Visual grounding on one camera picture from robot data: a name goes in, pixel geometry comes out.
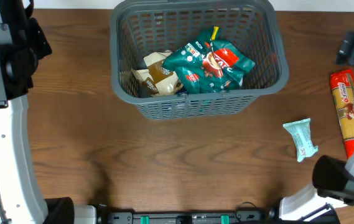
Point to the orange spaghetti packet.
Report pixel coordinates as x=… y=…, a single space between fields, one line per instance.
x=342 y=87

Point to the green Nescafe bag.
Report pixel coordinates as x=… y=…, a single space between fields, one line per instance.
x=209 y=64

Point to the dried mushroom pouch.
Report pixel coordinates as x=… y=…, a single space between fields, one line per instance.
x=159 y=65
x=158 y=84

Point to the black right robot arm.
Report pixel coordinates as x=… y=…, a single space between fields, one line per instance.
x=332 y=185

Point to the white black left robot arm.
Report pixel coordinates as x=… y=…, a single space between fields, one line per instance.
x=22 y=46

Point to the light teal snack packet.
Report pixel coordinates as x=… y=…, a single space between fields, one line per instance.
x=301 y=135

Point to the grey plastic basket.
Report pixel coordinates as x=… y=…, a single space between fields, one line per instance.
x=138 y=28

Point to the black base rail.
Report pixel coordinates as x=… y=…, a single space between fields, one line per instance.
x=239 y=216

